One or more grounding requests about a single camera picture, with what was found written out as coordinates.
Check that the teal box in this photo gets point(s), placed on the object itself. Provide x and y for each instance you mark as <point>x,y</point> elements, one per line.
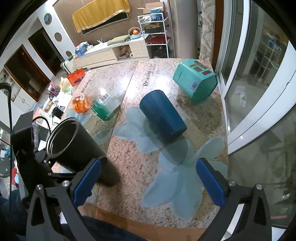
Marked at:
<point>195,79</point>

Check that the orange snack jar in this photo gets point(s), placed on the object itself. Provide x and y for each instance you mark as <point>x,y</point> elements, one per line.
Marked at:
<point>81,104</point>

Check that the yellow cloth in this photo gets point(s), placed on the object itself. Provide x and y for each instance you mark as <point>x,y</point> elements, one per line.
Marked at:
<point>98,12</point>

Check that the cream TV cabinet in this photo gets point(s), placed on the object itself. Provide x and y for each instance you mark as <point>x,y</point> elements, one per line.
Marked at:
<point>103,54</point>

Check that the grey cylindrical air conditioner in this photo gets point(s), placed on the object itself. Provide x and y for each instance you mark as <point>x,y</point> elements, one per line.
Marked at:
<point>184,19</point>

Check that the green lid clear jar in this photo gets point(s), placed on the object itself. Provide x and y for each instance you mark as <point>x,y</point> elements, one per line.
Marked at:
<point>105,106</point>

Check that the fruit bowl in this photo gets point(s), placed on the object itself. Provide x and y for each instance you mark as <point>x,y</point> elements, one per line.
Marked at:
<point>134,33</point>

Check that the blue cup yellow inside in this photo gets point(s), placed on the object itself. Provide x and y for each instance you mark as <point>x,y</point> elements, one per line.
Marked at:
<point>162,115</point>

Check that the orange shopping bag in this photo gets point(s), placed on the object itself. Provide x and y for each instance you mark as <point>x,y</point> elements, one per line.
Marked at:
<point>76,77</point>

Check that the green cushion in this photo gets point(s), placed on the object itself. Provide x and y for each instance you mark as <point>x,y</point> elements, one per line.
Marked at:
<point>119,39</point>

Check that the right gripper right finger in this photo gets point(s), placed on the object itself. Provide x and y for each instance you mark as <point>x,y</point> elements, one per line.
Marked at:
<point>254,222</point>

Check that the patterned curtain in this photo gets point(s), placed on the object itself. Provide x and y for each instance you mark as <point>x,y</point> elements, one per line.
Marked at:
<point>208,14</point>

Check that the white metal shelf rack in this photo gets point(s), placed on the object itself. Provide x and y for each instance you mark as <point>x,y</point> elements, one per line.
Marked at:
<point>158,35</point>

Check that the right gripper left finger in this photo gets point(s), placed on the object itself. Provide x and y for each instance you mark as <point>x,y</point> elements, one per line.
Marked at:
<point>43,222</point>

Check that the black carbon-pattern tumbler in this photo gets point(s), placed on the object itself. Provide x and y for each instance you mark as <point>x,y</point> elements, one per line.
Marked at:
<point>72,147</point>

